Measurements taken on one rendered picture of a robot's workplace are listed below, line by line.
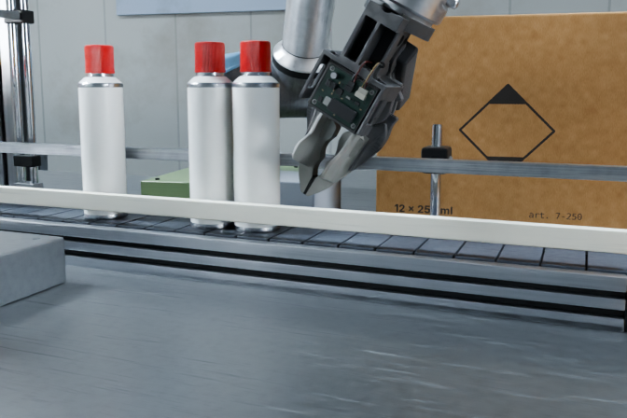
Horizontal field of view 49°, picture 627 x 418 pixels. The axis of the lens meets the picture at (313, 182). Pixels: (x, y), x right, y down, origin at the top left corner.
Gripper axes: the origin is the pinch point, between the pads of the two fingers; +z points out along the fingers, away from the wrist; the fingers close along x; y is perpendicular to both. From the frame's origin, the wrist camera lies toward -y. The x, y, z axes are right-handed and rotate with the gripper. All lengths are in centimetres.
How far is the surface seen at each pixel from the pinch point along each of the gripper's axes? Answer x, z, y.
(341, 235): 5.5, 3.1, 0.2
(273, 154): -5.1, -0.5, 1.0
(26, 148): -37.5, 19.3, -2.6
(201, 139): -12.6, 2.1, 2.9
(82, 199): -22.0, 15.8, 4.7
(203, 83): -15.2, -3.4, 2.9
